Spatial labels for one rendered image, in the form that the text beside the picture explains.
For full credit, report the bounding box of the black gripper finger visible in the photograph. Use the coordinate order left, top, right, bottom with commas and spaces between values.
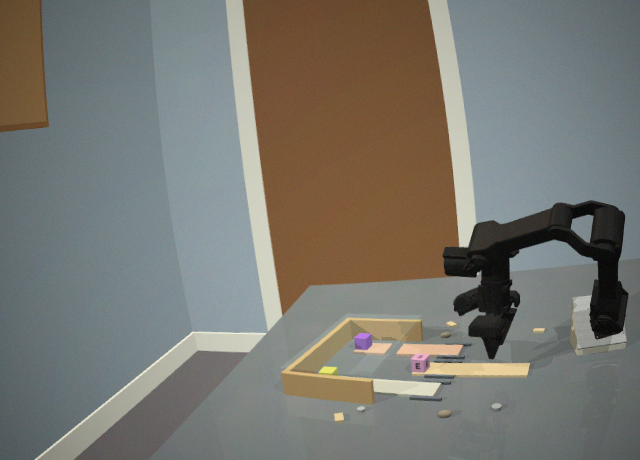
500, 308, 517, 345
481, 328, 505, 359

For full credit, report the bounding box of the pink labelled cube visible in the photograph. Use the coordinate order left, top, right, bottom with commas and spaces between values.
410, 353, 430, 373

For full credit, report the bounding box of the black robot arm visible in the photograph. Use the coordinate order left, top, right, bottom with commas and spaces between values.
442, 200, 629, 339

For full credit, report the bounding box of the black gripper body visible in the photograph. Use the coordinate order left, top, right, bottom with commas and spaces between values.
468, 277, 520, 338

